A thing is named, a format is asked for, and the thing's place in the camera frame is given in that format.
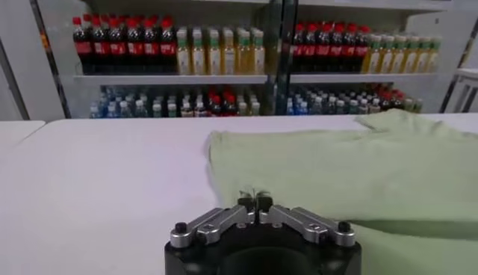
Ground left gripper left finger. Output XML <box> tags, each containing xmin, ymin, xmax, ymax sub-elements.
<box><xmin>170</xmin><ymin>194</ymin><xmax>258</xmax><ymax>249</ymax></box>

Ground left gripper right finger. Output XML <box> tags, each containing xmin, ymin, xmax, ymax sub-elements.
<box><xmin>256</xmin><ymin>194</ymin><xmax>357</xmax><ymax>249</ymax></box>

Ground light green shirt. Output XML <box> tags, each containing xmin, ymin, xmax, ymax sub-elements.
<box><xmin>204</xmin><ymin>108</ymin><xmax>478</xmax><ymax>275</ymax></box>

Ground small red cap cola bottle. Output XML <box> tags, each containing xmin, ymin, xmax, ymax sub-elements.
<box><xmin>380</xmin><ymin>91</ymin><xmax>394</xmax><ymax>112</ymax></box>
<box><xmin>392</xmin><ymin>89</ymin><xmax>406</xmax><ymax>111</ymax></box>
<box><xmin>209</xmin><ymin>95</ymin><xmax>223</xmax><ymax>117</ymax></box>
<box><xmin>223</xmin><ymin>93</ymin><xmax>238</xmax><ymax>117</ymax></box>

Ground glass beverage display cabinet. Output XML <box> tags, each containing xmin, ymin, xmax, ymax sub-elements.
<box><xmin>276</xmin><ymin>0</ymin><xmax>478</xmax><ymax>115</ymax></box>
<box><xmin>28</xmin><ymin>0</ymin><xmax>285</xmax><ymax>120</ymax></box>

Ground large yellow tea bottle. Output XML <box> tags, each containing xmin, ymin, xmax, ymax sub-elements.
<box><xmin>403</xmin><ymin>35</ymin><xmax>419</xmax><ymax>74</ymax></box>
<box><xmin>364</xmin><ymin>35</ymin><xmax>382</xmax><ymax>74</ymax></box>
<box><xmin>416</xmin><ymin>36</ymin><xmax>430</xmax><ymax>74</ymax></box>
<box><xmin>379</xmin><ymin>35</ymin><xmax>395</xmax><ymax>74</ymax></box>
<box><xmin>251</xmin><ymin>30</ymin><xmax>266</xmax><ymax>75</ymax></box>
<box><xmin>236</xmin><ymin>30</ymin><xmax>252</xmax><ymax>75</ymax></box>
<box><xmin>176</xmin><ymin>28</ymin><xmax>191</xmax><ymax>75</ymax></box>
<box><xmin>206</xmin><ymin>29</ymin><xmax>222</xmax><ymax>75</ymax></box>
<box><xmin>190</xmin><ymin>28</ymin><xmax>206</xmax><ymax>75</ymax></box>
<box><xmin>221</xmin><ymin>29</ymin><xmax>236</xmax><ymax>75</ymax></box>
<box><xmin>427</xmin><ymin>36</ymin><xmax>442</xmax><ymax>74</ymax></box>
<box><xmin>391</xmin><ymin>35</ymin><xmax>407</xmax><ymax>74</ymax></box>

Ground large red cap cola bottle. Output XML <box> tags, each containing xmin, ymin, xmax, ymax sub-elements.
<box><xmin>72</xmin><ymin>16</ymin><xmax>93</xmax><ymax>75</ymax></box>
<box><xmin>143</xmin><ymin>17</ymin><xmax>161</xmax><ymax>75</ymax></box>
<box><xmin>316</xmin><ymin>22</ymin><xmax>332</xmax><ymax>72</ymax></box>
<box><xmin>125</xmin><ymin>17</ymin><xmax>144</xmax><ymax>75</ymax></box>
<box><xmin>291</xmin><ymin>22</ymin><xmax>305</xmax><ymax>72</ymax></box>
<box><xmin>303</xmin><ymin>22</ymin><xmax>317</xmax><ymax>72</ymax></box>
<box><xmin>329</xmin><ymin>22</ymin><xmax>344</xmax><ymax>72</ymax></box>
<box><xmin>108</xmin><ymin>17</ymin><xmax>127</xmax><ymax>75</ymax></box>
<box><xmin>91</xmin><ymin>16</ymin><xmax>111</xmax><ymax>75</ymax></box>
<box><xmin>342</xmin><ymin>23</ymin><xmax>358</xmax><ymax>72</ymax></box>
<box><xmin>354</xmin><ymin>25</ymin><xmax>370</xmax><ymax>72</ymax></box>
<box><xmin>159</xmin><ymin>16</ymin><xmax>178</xmax><ymax>75</ymax></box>

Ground white side table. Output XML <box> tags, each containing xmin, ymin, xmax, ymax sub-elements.
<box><xmin>453</xmin><ymin>67</ymin><xmax>478</xmax><ymax>113</ymax></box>

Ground black wall trim strip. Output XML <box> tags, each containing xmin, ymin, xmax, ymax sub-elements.
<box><xmin>0</xmin><ymin>37</ymin><xmax>30</xmax><ymax>121</ymax></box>

